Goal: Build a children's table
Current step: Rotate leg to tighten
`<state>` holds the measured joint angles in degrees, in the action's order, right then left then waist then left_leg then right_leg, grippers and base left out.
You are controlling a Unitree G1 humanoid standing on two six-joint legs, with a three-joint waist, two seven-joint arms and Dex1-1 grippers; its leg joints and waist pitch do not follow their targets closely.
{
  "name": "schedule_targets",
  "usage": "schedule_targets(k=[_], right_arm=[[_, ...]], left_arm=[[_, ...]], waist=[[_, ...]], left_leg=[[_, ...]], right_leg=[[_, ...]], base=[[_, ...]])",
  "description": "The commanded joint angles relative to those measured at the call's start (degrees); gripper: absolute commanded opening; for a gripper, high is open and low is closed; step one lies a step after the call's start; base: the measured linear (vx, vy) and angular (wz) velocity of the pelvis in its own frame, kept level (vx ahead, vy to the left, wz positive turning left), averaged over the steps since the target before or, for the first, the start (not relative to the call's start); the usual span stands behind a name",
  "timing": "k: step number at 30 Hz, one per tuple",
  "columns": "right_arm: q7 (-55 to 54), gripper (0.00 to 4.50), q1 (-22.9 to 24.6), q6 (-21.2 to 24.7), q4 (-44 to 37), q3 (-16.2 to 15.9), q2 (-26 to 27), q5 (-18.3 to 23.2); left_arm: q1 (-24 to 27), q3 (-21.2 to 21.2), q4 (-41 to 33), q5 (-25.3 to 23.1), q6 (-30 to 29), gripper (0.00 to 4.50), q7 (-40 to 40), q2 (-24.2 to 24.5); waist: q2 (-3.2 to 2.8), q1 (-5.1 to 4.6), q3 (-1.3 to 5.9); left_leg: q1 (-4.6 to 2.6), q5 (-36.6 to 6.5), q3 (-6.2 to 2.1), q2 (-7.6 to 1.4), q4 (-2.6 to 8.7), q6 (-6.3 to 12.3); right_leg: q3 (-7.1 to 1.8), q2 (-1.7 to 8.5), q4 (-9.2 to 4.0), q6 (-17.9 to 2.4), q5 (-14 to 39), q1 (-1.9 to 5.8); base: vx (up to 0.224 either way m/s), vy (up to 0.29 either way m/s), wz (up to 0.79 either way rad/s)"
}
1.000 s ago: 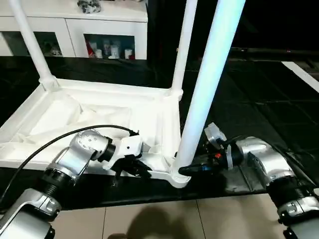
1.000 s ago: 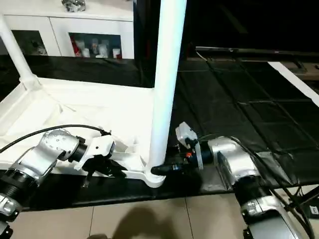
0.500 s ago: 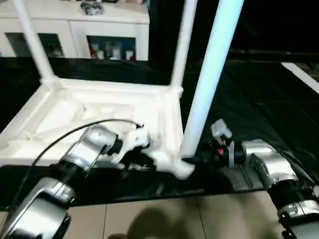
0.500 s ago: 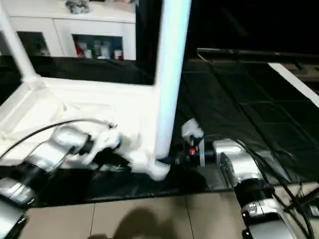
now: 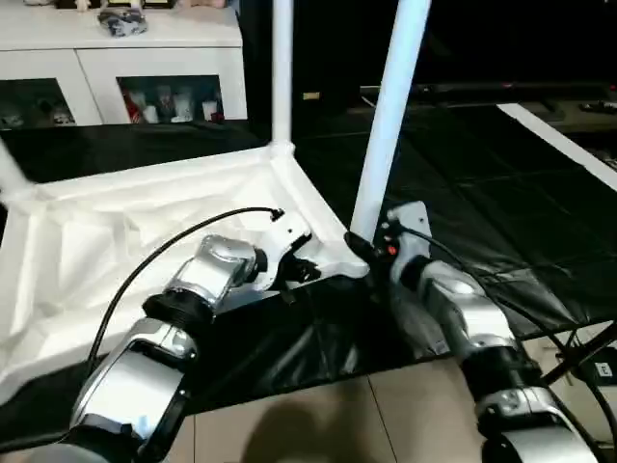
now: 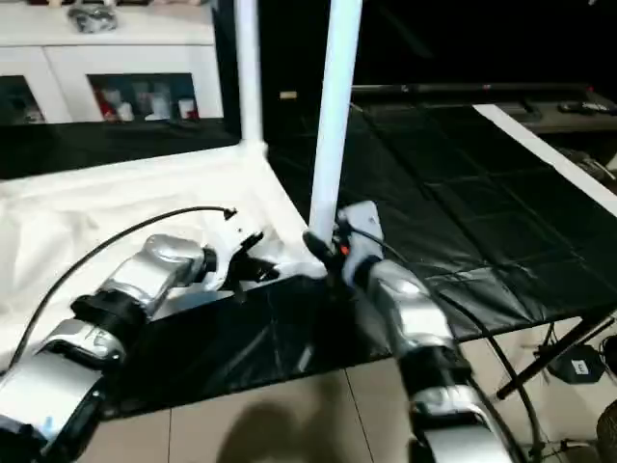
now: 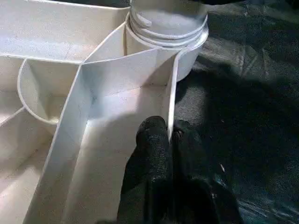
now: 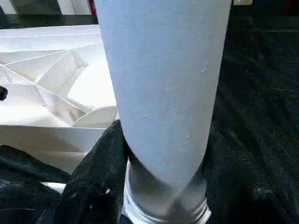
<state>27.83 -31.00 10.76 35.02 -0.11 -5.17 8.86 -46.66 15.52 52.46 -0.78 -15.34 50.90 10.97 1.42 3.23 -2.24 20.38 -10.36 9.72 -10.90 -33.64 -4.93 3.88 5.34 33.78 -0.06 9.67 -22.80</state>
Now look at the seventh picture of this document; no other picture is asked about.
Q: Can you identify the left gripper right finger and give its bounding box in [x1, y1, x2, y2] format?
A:
[168, 119, 244, 224]

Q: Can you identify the white plastic table leg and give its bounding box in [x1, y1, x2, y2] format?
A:
[127, 0, 209, 49]

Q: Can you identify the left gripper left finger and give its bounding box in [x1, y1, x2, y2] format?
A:
[118, 116, 175, 224]

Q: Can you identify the white plastic table top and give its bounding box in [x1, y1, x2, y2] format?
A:
[0, 0, 210, 224]

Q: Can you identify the black work mat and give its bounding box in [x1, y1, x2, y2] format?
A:
[0, 0, 299, 224]

